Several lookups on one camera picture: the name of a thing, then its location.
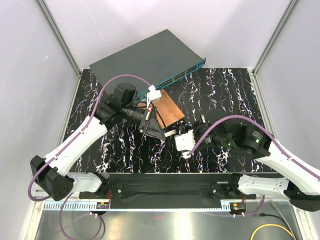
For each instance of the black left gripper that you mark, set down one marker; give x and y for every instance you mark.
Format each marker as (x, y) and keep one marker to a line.
(152, 127)

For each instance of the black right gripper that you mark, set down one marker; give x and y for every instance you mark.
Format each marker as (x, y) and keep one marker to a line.
(195, 125)

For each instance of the silver SFP module plug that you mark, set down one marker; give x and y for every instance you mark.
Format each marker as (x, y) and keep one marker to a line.
(203, 119)
(170, 133)

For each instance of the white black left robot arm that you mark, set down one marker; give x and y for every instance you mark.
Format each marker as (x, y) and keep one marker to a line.
(52, 172)

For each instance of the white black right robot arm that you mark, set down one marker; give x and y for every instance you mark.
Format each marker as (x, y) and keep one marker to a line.
(299, 182)

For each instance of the wooden board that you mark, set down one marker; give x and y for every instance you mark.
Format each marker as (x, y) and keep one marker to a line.
(167, 111)

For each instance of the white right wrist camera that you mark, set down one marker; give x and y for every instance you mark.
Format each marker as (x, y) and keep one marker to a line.
(184, 143)

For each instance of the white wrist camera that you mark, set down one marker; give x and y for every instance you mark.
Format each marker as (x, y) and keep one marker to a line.
(184, 143)
(152, 95)

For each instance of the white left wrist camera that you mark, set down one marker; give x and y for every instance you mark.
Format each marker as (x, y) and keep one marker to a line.
(152, 95)

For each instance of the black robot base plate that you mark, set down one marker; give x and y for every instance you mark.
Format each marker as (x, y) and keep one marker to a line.
(180, 188)

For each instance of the dark grey network switch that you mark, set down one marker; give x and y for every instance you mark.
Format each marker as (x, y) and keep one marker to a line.
(160, 59)

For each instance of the white slotted cable duct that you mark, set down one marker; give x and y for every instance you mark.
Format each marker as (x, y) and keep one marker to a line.
(135, 206)

